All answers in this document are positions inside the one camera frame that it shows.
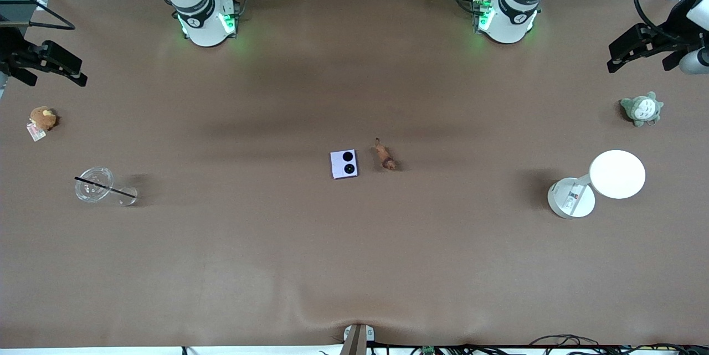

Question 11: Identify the grey Totoro plush toy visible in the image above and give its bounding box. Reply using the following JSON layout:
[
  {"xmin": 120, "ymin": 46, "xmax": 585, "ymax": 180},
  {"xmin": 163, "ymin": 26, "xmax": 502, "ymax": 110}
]
[{"xmin": 620, "ymin": 91, "xmax": 664, "ymax": 127}]

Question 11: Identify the white round desk lamp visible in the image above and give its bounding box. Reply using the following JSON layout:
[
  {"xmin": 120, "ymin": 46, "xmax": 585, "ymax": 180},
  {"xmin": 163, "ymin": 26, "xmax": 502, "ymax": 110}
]
[{"xmin": 547, "ymin": 149, "xmax": 647, "ymax": 219}]

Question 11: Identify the brown lion statue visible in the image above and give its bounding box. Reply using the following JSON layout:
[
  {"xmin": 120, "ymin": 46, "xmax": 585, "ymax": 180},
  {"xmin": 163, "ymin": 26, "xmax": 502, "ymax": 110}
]
[{"xmin": 374, "ymin": 138, "xmax": 398, "ymax": 171}]

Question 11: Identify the brown plush toy with tag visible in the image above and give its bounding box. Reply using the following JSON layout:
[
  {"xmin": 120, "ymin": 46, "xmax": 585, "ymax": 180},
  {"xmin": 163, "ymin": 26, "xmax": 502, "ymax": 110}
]
[{"xmin": 26, "ymin": 106, "xmax": 58, "ymax": 142}]

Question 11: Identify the clear plastic cup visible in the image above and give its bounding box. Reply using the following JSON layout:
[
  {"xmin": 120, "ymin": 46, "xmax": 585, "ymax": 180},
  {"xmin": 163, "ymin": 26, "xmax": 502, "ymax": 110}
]
[{"xmin": 75, "ymin": 166, "xmax": 138, "ymax": 207}]

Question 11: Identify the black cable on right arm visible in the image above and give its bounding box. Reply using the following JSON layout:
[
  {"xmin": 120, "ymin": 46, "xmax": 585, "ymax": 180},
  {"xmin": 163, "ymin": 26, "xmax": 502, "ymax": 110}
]
[{"xmin": 0, "ymin": 0, "xmax": 76, "ymax": 31}]

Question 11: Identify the bundle of black cables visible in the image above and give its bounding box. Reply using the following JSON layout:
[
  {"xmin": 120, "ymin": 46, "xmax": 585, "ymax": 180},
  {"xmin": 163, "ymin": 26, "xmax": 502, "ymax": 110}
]
[{"xmin": 529, "ymin": 335, "xmax": 709, "ymax": 355}]

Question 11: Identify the white phone with black lenses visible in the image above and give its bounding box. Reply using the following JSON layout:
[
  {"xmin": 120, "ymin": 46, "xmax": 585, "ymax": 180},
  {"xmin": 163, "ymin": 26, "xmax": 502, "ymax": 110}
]
[{"xmin": 330, "ymin": 149, "xmax": 359, "ymax": 180}]

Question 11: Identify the black drinking straw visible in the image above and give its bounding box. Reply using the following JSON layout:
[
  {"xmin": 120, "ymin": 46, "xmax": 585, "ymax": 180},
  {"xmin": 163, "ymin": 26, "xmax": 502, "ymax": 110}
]
[{"xmin": 74, "ymin": 177, "xmax": 137, "ymax": 199}]

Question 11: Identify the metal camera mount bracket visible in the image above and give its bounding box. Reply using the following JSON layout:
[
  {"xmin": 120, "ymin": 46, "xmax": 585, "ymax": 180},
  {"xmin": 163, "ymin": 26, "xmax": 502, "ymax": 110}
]
[{"xmin": 342, "ymin": 323, "xmax": 376, "ymax": 355}]

